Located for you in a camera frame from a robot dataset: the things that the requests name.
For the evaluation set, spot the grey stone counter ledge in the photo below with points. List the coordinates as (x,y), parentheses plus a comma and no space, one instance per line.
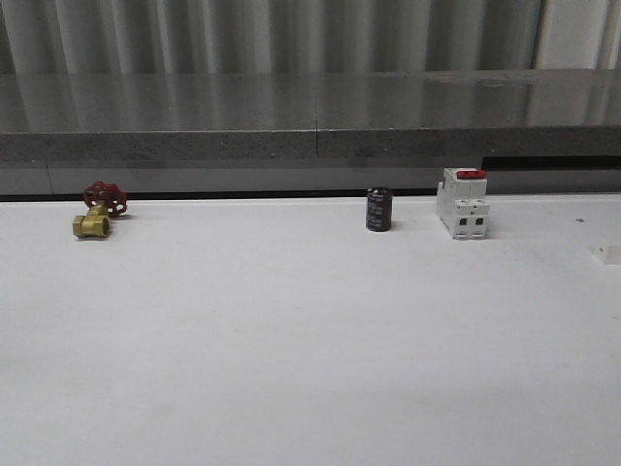
(245,134)

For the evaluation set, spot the white circuit breaker red switch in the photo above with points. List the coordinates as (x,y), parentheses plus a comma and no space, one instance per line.
(461,203)

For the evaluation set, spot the brass valve red handwheel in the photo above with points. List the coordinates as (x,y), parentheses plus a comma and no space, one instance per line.
(104,202)

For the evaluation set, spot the black cylindrical capacitor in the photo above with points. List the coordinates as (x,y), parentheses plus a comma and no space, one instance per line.
(379,209)

